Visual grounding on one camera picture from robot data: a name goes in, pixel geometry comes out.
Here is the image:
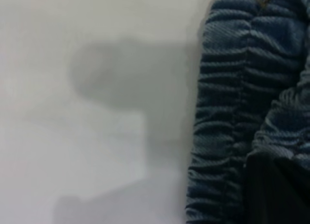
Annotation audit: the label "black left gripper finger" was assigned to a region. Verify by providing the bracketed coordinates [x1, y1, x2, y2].
[242, 150, 310, 224]

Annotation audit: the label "blue denim shorts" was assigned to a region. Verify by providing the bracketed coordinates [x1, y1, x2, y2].
[185, 0, 310, 224]

